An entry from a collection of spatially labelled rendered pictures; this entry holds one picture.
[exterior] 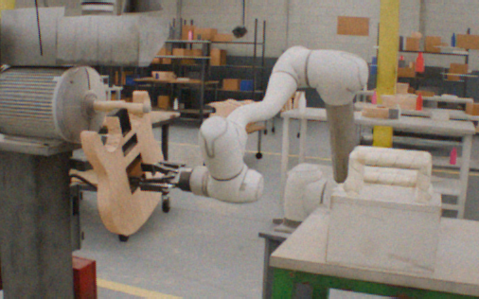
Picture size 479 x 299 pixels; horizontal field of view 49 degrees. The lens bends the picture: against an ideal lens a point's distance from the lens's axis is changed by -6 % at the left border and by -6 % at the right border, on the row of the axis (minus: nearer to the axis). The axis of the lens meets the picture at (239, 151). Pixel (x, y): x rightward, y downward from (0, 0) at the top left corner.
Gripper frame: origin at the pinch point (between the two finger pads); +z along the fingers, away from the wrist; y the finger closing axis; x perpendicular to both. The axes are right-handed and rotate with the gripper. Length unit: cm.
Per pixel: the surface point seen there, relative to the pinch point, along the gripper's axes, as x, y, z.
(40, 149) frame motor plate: 10.4, -7.9, 30.2
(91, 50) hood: 41.1, 0.9, 6.9
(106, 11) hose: 50, 11, 6
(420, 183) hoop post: 15, -12, -87
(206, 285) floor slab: -154, 100, 42
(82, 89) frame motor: 25.1, 7.3, 18.9
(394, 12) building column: -159, 677, -11
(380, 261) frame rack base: -3, -21, -79
